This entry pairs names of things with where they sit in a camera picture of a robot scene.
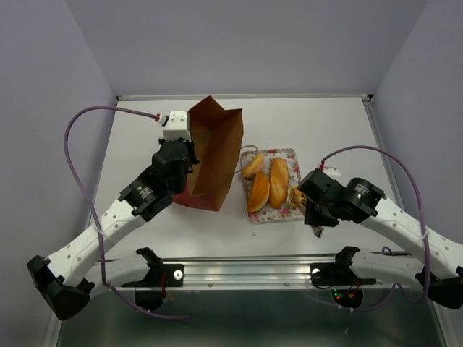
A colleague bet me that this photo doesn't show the striped brown pastry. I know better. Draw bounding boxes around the striped brown pastry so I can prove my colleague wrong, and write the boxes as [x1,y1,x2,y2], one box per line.
[286,186,307,214]

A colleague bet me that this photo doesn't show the red brown paper bag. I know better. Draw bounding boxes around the red brown paper bag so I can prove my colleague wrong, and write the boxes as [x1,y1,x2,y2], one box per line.
[173,96,244,212]

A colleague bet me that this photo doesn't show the long golden bread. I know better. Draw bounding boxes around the long golden bread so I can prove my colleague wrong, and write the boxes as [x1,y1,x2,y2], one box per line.
[269,158,289,209]

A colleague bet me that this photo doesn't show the orange oval bread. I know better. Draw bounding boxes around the orange oval bread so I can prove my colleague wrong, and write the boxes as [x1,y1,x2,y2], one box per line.
[247,171,270,213]

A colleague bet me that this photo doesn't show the pink sugared donut bread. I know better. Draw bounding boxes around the pink sugared donut bread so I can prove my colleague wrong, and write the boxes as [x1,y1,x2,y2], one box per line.
[242,153,265,178]

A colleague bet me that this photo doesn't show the metal tongs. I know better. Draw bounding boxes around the metal tongs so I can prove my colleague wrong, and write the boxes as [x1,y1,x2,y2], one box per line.
[311,226,324,239]

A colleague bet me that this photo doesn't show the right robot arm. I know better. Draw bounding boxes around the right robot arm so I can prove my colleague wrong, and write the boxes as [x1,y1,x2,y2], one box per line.
[297,169,462,309]

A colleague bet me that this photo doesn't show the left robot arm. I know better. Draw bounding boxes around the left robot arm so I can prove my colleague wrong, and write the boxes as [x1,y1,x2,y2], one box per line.
[27,139,198,321]

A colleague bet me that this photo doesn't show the floral tray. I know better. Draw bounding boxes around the floral tray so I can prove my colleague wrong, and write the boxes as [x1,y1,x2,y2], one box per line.
[240,148,303,223]

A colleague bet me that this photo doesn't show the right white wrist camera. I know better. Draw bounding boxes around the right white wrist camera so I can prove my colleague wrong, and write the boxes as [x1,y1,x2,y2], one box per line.
[318,163,341,179]

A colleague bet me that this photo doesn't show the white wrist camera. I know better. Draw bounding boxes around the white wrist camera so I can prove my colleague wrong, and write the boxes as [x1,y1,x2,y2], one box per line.
[156,111,192,142]
[318,163,341,179]

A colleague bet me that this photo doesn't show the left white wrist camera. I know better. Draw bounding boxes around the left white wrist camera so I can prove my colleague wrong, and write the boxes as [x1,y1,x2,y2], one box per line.
[156,111,192,142]

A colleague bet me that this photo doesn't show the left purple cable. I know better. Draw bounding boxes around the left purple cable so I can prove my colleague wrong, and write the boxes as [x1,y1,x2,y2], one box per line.
[64,105,191,322]

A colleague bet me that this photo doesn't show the aluminium rail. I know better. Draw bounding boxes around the aluminium rail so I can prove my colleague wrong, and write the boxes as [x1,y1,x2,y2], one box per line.
[112,252,424,291]

